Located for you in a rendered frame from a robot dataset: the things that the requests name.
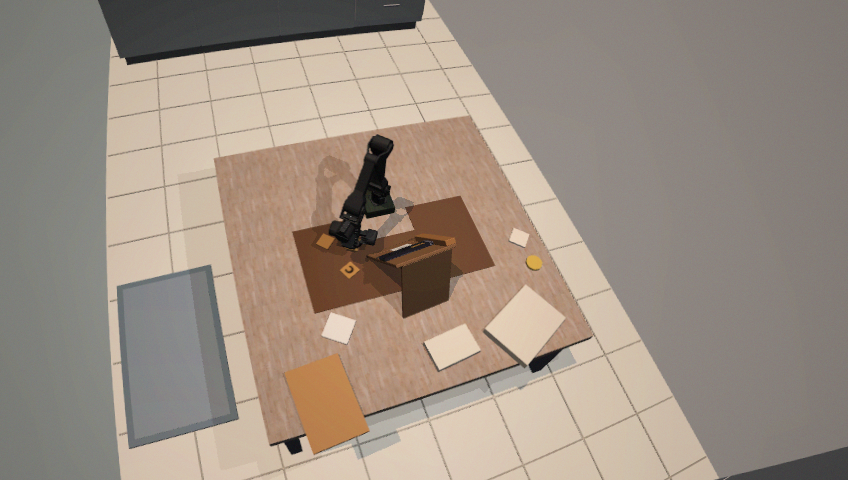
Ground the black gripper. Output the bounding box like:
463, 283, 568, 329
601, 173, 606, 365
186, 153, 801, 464
329, 220, 378, 247

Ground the yellow flat disc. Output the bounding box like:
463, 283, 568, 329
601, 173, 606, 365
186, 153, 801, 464
526, 255, 543, 271

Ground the tan flat rectangular board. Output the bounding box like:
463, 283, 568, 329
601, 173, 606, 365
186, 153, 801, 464
284, 353, 370, 454

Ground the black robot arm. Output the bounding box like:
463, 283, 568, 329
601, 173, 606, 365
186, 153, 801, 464
335, 134, 394, 250

